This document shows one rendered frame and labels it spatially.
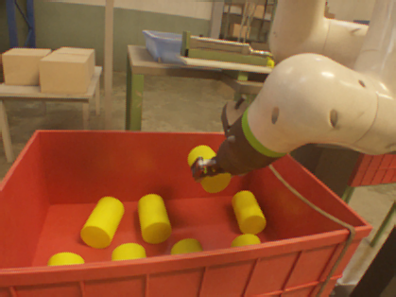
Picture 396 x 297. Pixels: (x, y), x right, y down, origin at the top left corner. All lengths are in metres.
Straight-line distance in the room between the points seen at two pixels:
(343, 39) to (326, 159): 0.29
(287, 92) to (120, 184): 0.54
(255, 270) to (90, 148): 0.47
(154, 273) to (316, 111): 0.27
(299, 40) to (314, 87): 0.38
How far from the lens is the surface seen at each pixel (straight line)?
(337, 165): 0.76
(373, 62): 0.41
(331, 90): 0.31
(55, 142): 0.68
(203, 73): 0.98
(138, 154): 0.68
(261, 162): 0.40
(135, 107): 0.97
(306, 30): 0.67
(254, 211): 0.69
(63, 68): 2.01
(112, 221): 0.62
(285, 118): 0.31
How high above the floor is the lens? 1.10
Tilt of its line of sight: 25 degrees down
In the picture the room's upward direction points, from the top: 9 degrees clockwise
